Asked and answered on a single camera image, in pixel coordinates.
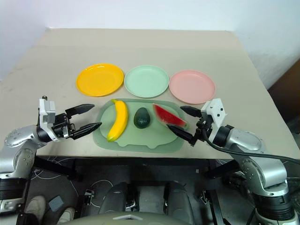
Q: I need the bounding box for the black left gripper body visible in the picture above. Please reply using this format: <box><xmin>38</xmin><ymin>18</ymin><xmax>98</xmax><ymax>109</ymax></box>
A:
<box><xmin>51</xmin><ymin>112</ymin><xmax>77</xmax><ymax>139</ymax></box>

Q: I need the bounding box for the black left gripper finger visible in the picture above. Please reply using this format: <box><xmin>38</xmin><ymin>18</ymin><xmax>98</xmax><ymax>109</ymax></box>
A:
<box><xmin>65</xmin><ymin>104</ymin><xmax>96</xmax><ymax>118</ymax></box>
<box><xmin>72</xmin><ymin>122</ymin><xmax>103</xmax><ymax>141</ymax></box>

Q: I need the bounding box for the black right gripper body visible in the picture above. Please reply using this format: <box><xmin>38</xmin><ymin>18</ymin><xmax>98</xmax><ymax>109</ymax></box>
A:
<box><xmin>190</xmin><ymin>112</ymin><xmax>214</xmax><ymax>146</ymax></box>

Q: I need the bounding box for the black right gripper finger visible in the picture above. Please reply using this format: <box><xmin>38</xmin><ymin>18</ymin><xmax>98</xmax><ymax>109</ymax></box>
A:
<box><xmin>166</xmin><ymin>125</ymin><xmax>195</xmax><ymax>143</ymax></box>
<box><xmin>180</xmin><ymin>106</ymin><xmax>202</xmax><ymax>118</ymax></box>

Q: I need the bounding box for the pink plate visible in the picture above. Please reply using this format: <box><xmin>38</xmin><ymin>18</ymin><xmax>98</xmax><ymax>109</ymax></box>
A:
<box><xmin>169</xmin><ymin>69</ymin><xmax>216</xmax><ymax>105</ymax></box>

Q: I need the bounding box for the yellow plate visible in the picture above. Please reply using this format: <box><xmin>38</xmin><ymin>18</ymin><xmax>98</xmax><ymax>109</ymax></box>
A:
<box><xmin>76</xmin><ymin>62</ymin><xmax>124</xmax><ymax>98</ymax></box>

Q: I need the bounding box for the light green plate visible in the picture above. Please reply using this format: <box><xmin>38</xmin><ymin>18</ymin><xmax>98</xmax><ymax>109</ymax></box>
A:
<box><xmin>124</xmin><ymin>65</ymin><xmax>170</xmax><ymax>98</ymax></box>

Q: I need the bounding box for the red watermelon slice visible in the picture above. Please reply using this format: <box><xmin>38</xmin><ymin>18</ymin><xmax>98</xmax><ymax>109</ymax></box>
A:
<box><xmin>152</xmin><ymin>104</ymin><xmax>188</xmax><ymax>128</ymax></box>

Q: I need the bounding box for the yellow banana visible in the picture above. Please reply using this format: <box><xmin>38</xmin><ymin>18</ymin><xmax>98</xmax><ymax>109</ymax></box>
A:
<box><xmin>107</xmin><ymin>99</ymin><xmax>129</xmax><ymax>142</ymax></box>

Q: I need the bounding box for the translucent green tray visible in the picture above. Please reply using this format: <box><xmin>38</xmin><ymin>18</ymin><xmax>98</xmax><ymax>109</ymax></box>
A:
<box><xmin>93</xmin><ymin>97</ymin><xmax>190</xmax><ymax>154</ymax></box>

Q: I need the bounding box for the dark green avocado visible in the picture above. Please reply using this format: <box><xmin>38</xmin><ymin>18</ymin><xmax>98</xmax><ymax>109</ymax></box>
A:
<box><xmin>133</xmin><ymin>107</ymin><xmax>151</xmax><ymax>129</ymax></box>

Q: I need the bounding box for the dark rounded robot leg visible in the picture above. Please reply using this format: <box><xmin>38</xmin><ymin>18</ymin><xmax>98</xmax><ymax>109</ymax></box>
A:
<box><xmin>98</xmin><ymin>181</ymin><xmax>141</xmax><ymax>214</ymax></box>
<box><xmin>164</xmin><ymin>181</ymin><xmax>195</xmax><ymax>225</ymax></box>

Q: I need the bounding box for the small grey block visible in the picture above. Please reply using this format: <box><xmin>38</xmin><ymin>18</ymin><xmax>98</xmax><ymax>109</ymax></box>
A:
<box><xmin>48</xmin><ymin>196</ymin><xmax>64</xmax><ymax>211</ymax></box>

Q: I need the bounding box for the beige shoe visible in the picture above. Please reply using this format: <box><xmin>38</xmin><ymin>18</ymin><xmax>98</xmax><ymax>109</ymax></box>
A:
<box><xmin>24</xmin><ymin>195</ymin><xmax>47</xmax><ymax>221</ymax></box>
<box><xmin>58</xmin><ymin>206</ymin><xmax>76</xmax><ymax>224</ymax></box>

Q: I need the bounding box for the brown wooden cabinet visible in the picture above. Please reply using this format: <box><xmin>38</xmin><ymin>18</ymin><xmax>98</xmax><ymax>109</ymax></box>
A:
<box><xmin>267</xmin><ymin>63</ymin><xmax>300</xmax><ymax>124</ymax></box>

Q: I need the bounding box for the olive grey robot torso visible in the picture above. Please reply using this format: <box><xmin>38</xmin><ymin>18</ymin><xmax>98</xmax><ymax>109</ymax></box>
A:
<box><xmin>69</xmin><ymin>211</ymin><xmax>213</xmax><ymax>225</ymax></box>

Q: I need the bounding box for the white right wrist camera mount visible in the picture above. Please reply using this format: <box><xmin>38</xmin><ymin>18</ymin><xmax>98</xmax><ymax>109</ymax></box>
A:
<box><xmin>201</xmin><ymin>98</ymin><xmax>229</xmax><ymax>142</ymax></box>

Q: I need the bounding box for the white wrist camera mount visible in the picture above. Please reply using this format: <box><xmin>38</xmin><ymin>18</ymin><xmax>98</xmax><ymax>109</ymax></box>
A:
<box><xmin>38</xmin><ymin>95</ymin><xmax>60</xmax><ymax>142</ymax></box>
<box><xmin>201</xmin><ymin>98</ymin><xmax>229</xmax><ymax>142</ymax></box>

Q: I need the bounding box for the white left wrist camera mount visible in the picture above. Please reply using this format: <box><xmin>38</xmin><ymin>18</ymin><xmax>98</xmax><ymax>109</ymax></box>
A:
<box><xmin>38</xmin><ymin>95</ymin><xmax>60</xmax><ymax>142</ymax></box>

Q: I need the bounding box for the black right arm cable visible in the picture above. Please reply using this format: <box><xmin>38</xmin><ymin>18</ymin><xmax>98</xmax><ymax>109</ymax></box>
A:
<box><xmin>202</xmin><ymin>127</ymin><xmax>300</xmax><ymax>165</ymax></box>

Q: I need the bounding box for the black table frame bar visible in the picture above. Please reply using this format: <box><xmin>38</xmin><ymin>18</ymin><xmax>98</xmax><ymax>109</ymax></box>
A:
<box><xmin>34</xmin><ymin>156</ymin><xmax>84</xmax><ymax>181</ymax></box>
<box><xmin>202</xmin><ymin>161</ymin><xmax>240</xmax><ymax>180</ymax></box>

